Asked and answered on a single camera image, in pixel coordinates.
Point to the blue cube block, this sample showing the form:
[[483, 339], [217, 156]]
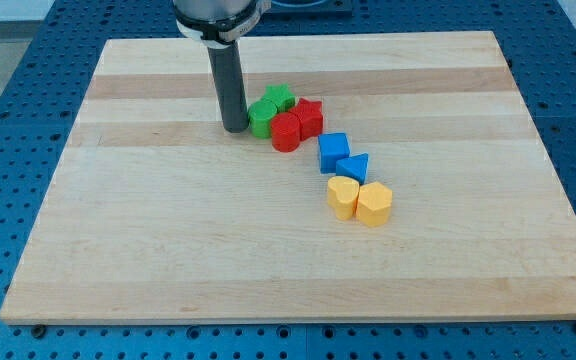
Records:
[[332, 147]]

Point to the red cylinder block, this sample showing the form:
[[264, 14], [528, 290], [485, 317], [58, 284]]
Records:
[[285, 132]]

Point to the yellow heart block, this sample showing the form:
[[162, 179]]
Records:
[[342, 196]]

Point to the blue triangle block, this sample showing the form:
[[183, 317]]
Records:
[[355, 167]]

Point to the red star block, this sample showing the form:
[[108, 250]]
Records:
[[310, 116]]

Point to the green cylinder block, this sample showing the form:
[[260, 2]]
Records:
[[260, 114]]

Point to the green star block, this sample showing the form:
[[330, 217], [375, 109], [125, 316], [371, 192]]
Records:
[[281, 96]]

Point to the yellow pentagon block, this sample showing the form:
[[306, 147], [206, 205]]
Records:
[[374, 204]]

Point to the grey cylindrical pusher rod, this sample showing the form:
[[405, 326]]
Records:
[[229, 85]]

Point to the wooden board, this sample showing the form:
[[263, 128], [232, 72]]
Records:
[[156, 215]]

